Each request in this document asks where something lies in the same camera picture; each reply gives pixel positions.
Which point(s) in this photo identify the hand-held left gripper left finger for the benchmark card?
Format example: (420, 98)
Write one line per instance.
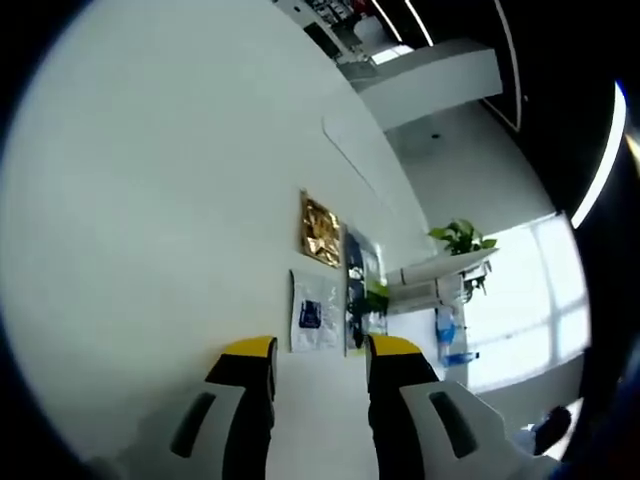
(245, 390)

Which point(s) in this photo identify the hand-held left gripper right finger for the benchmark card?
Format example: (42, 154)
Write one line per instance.
(395, 390)

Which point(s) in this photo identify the green black skincare sachet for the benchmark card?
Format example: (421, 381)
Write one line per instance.
(356, 280)

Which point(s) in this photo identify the white skincare tube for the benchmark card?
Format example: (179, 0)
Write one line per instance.
(440, 267)

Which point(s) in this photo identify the gold foil skincare sachet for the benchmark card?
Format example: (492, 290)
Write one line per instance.
(320, 232)

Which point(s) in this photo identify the bright window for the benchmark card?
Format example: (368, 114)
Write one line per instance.
(530, 310)

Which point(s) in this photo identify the dark bag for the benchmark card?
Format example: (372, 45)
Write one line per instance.
(552, 425)

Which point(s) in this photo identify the potted green plant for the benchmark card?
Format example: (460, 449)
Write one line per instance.
(460, 237)

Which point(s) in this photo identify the straight ceiling light strip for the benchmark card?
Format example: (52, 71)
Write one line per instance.
(607, 150)

